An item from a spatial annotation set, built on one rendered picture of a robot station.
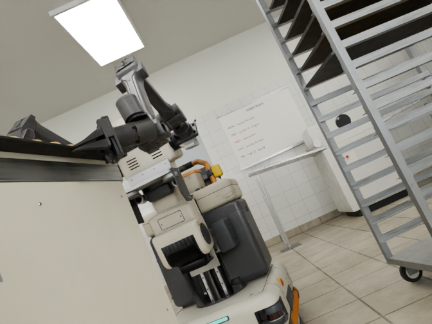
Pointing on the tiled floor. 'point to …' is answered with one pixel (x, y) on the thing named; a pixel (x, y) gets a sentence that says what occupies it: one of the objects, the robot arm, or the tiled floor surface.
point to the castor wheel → (410, 276)
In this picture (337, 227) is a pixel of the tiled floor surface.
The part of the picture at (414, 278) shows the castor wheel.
